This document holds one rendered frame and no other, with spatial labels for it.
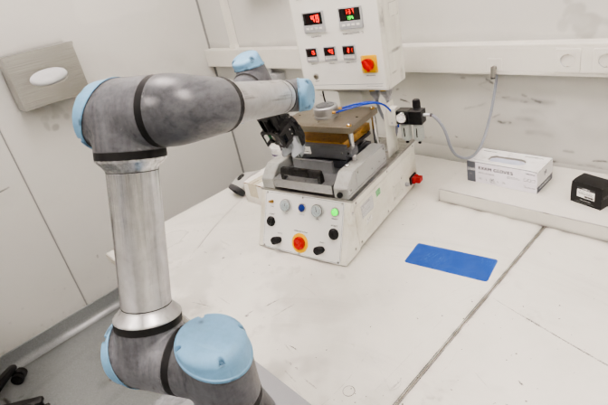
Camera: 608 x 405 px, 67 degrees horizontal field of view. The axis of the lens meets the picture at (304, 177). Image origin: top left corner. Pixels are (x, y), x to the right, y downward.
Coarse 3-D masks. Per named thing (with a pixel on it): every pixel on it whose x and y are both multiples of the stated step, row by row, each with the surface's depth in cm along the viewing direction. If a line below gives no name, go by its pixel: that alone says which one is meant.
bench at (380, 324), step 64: (192, 256) 154; (256, 256) 147; (384, 256) 134; (512, 256) 123; (576, 256) 119; (256, 320) 120; (320, 320) 115; (384, 320) 111; (448, 320) 107; (512, 320) 104; (576, 320) 100; (320, 384) 98; (384, 384) 95; (448, 384) 92; (512, 384) 89; (576, 384) 87
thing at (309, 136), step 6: (366, 126) 148; (306, 132) 152; (312, 132) 151; (354, 132) 143; (360, 132) 145; (366, 132) 145; (306, 138) 146; (312, 138) 145; (318, 138) 144; (324, 138) 143; (330, 138) 142; (336, 138) 141; (342, 138) 140; (354, 138) 142; (360, 138) 146; (342, 144) 137; (348, 144) 140
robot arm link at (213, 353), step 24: (192, 336) 74; (216, 336) 74; (240, 336) 74; (168, 360) 73; (192, 360) 70; (216, 360) 70; (240, 360) 72; (168, 384) 73; (192, 384) 71; (216, 384) 70; (240, 384) 72
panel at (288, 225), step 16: (272, 192) 148; (272, 208) 148; (336, 208) 133; (288, 224) 144; (304, 224) 141; (320, 224) 137; (336, 224) 134; (288, 240) 145; (304, 240) 141; (320, 240) 137; (336, 240) 134; (304, 256) 141; (320, 256) 137; (336, 256) 134
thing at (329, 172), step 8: (296, 160) 146; (304, 160) 144; (312, 160) 142; (320, 160) 141; (312, 168) 143; (320, 168) 141; (328, 168) 140; (336, 168) 143; (280, 176) 145; (288, 176) 144; (296, 176) 143; (328, 176) 139; (336, 176) 138; (280, 184) 145; (288, 184) 143; (296, 184) 141; (304, 184) 139; (312, 184) 137; (320, 184) 135; (328, 184) 134; (320, 192) 136; (328, 192) 134
